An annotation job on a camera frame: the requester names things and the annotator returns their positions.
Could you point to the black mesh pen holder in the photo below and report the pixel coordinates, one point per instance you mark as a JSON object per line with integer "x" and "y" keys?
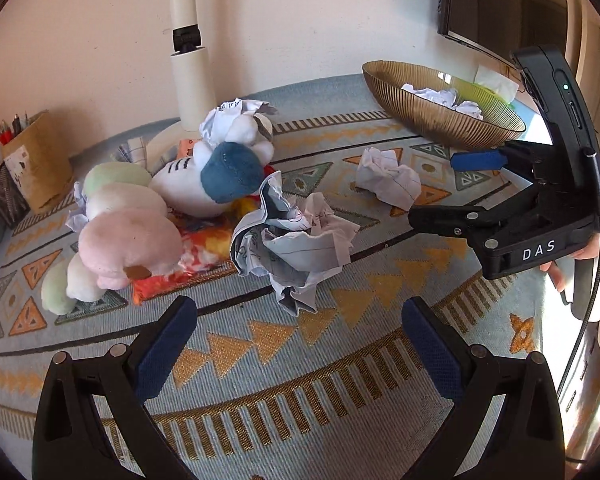
{"x": 13, "y": 206}

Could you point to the pastel caterpillar plush toy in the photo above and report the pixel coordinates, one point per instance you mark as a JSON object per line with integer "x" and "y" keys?
{"x": 124, "y": 235}

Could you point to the cream desk lamp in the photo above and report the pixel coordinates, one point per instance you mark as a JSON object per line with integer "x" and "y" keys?
{"x": 192, "y": 75}

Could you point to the bamboo pen holder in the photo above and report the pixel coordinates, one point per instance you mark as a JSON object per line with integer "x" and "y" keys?
{"x": 38, "y": 162}

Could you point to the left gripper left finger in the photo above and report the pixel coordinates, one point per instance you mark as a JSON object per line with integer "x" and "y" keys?
{"x": 69, "y": 439}

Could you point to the white grey paper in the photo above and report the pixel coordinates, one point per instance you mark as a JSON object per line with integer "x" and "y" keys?
{"x": 215, "y": 126}

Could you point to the orange red patterned cloth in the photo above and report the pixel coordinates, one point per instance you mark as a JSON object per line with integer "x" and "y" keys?
{"x": 206, "y": 253}

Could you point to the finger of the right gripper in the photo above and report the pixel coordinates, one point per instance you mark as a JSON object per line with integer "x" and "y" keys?
{"x": 501, "y": 227}
{"x": 516, "y": 156}

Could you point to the black wall monitor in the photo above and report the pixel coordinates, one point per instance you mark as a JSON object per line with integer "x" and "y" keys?
{"x": 500, "y": 27}

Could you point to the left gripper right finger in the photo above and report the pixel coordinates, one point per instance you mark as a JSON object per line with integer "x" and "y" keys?
{"x": 527, "y": 440}

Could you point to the large printed paper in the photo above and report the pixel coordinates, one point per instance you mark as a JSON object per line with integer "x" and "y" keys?
{"x": 296, "y": 244}

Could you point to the person's right hand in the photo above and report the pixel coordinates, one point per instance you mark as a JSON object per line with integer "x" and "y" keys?
{"x": 580, "y": 259}

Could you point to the pens and pencils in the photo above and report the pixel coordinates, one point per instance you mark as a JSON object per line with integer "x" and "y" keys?
{"x": 0, "y": 132}

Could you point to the crumpled paper in bowl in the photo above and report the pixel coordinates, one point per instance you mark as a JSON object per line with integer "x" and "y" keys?
{"x": 447, "y": 98}

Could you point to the crumpled grid paper ball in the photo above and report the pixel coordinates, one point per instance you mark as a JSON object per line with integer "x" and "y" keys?
{"x": 392, "y": 183}

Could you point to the tissue box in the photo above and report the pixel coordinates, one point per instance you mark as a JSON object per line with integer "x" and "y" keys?
{"x": 503, "y": 87}

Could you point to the gold ribbed bowl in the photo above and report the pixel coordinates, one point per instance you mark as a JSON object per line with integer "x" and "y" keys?
{"x": 499, "y": 122}

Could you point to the patterned woven tablecloth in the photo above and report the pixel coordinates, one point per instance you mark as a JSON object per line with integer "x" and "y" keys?
{"x": 258, "y": 393}

